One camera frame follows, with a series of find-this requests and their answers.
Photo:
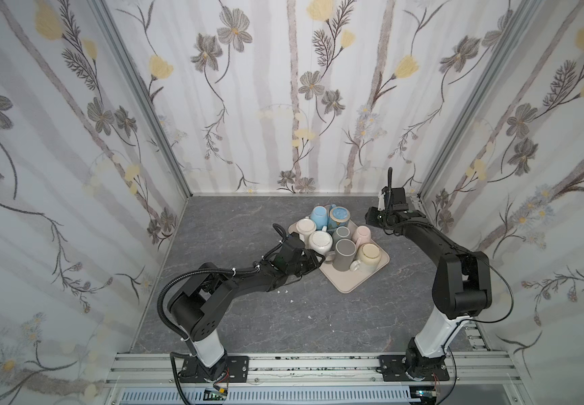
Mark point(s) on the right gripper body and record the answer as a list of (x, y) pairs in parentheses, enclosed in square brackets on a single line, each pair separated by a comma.
[(378, 217)]

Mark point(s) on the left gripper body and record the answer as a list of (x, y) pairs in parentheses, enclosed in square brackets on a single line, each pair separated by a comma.
[(305, 264)]

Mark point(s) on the pink mug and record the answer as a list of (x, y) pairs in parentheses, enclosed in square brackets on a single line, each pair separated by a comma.
[(362, 235)]

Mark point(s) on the cream yellow mug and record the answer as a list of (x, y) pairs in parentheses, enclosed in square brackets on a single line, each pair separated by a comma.
[(367, 259)]

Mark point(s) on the large grey mug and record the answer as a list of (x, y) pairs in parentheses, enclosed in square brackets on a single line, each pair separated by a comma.
[(344, 253)]

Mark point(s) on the blue butterfly mug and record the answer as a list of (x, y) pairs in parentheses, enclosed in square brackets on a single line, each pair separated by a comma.
[(338, 216)]

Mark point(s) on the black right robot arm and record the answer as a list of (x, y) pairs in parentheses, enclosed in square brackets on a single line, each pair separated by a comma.
[(461, 288)]

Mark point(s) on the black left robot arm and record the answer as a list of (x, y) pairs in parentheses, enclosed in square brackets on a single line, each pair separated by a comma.
[(194, 303)]

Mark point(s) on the white ribbed-bottom mug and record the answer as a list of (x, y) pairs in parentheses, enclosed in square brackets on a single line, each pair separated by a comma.
[(320, 242)]

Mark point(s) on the white smooth mug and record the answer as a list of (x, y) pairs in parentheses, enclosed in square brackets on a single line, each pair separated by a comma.
[(305, 228)]

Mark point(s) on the plain light blue mug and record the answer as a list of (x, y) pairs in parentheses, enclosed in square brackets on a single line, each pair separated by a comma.
[(319, 216)]

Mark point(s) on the small grey mug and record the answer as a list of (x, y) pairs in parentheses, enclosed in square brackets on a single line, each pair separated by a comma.
[(341, 233)]

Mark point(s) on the cream plastic tray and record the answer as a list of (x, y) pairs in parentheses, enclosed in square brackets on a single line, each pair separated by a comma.
[(346, 282)]

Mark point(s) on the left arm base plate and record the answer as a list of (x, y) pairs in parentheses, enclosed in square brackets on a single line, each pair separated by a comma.
[(231, 368)]

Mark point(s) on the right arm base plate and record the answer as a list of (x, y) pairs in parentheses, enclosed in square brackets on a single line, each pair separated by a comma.
[(417, 369)]

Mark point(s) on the aluminium mounting rail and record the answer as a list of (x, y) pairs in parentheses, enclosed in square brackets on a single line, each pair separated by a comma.
[(348, 369)]

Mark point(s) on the white vented cable duct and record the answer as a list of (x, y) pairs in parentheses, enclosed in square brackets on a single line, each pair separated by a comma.
[(302, 395)]

